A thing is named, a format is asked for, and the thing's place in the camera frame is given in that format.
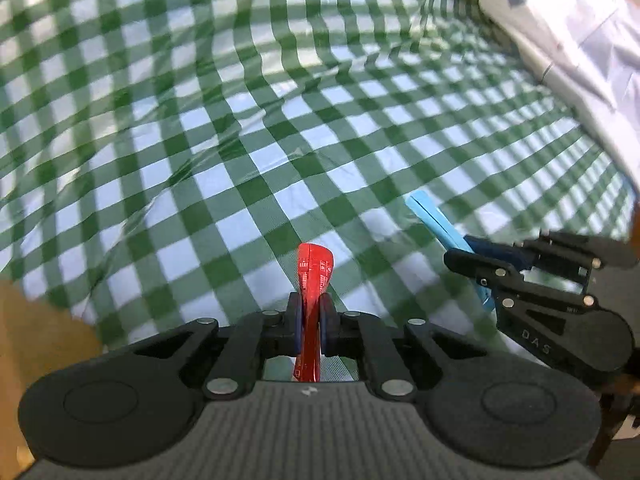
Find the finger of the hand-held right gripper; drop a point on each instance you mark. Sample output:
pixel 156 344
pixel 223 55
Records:
pixel 492 250
pixel 480 267

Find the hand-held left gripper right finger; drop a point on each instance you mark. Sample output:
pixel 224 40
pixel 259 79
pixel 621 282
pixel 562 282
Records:
pixel 327 325

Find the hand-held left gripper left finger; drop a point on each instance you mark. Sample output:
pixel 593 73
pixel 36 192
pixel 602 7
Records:
pixel 295 325

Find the red snack packet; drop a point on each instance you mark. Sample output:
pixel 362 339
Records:
pixel 312 280

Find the blue stick packet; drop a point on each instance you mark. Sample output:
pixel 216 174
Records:
pixel 435 220

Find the green checked cloth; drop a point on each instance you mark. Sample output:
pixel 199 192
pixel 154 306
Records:
pixel 200 110

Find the white printed cloth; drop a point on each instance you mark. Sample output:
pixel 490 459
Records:
pixel 590 35

